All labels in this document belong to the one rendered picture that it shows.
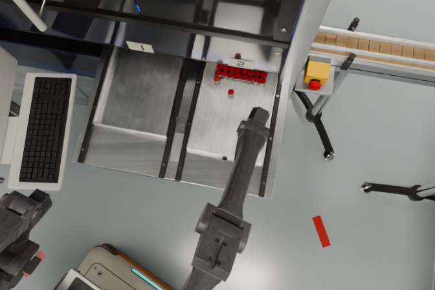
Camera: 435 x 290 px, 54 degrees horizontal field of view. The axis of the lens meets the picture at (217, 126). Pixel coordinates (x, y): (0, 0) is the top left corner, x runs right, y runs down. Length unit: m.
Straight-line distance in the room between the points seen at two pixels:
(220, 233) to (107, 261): 1.27
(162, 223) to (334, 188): 0.94
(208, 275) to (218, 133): 0.71
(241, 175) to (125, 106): 0.66
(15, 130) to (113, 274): 0.80
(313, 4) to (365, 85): 1.58
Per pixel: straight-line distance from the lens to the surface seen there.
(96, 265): 2.13
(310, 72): 1.42
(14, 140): 1.75
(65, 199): 2.50
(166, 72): 1.57
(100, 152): 1.54
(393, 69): 1.61
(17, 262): 1.18
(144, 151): 1.50
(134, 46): 1.48
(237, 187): 1.00
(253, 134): 1.16
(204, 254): 0.87
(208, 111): 1.51
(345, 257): 2.40
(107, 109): 1.57
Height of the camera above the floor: 2.32
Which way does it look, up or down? 75 degrees down
